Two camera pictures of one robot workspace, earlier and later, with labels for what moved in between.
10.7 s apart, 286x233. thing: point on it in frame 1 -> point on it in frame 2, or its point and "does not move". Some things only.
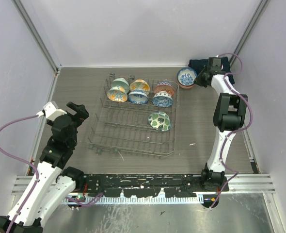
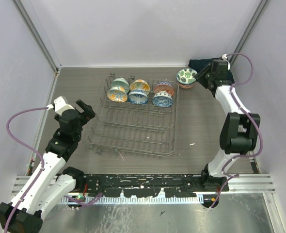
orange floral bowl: [185, 87] does not move
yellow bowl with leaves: [140, 84] does not move
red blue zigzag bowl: [164, 86] does not move
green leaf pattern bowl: [160, 121] -> [185, 76]
